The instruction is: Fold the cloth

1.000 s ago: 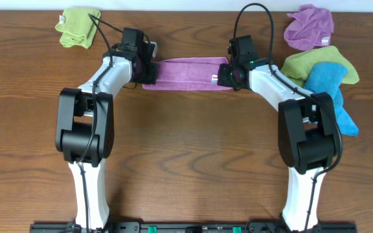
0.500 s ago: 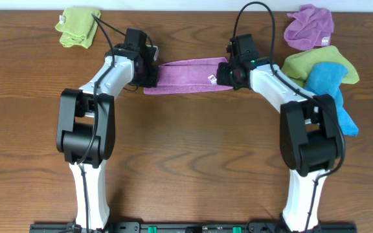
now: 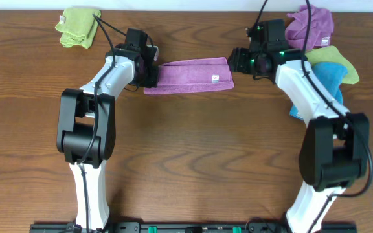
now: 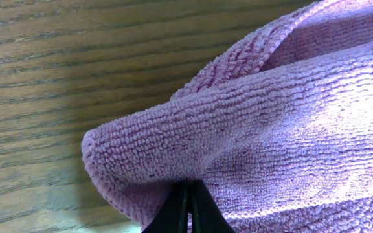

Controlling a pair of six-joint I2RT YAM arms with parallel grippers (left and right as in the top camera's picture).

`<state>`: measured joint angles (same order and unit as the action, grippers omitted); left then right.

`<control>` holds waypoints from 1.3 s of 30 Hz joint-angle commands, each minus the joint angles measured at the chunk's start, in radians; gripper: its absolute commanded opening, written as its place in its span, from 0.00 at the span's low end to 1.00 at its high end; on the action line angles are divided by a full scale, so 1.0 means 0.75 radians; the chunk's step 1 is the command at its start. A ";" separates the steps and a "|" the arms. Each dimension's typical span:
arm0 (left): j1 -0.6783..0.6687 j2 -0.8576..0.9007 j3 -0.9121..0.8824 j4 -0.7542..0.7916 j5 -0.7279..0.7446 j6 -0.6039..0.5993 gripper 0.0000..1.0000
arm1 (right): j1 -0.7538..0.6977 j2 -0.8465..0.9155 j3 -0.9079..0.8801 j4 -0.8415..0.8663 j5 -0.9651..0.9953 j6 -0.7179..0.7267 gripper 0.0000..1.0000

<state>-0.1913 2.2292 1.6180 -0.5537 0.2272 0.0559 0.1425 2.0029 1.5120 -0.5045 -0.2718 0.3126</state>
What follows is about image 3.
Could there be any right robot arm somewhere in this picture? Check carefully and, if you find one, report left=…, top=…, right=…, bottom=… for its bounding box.
left=228, top=20, right=373, bottom=232

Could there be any crumpled purple cloth top right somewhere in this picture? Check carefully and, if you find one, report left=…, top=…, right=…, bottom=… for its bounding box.
left=285, top=5, right=334, bottom=50

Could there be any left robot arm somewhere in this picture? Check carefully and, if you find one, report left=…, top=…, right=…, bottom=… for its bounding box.
left=56, top=45, right=159, bottom=232

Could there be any blue cloth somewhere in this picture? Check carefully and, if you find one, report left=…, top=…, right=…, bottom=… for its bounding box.
left=289, top=62, right=348, bottom=125

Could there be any purple microfiber cloth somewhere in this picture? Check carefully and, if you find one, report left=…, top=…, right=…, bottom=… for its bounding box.
left=144, top=57, right=234, bottom=95

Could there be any olive green cloth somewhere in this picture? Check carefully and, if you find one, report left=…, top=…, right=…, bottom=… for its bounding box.
left=306, top=45, right=359, bottom=85

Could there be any folded green cloth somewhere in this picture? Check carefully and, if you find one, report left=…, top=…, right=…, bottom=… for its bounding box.
left=55, top=7, right=102, bottom=49

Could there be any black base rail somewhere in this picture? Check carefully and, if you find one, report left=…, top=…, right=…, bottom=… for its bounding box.
left=29, top=220, right=357, bottom=233

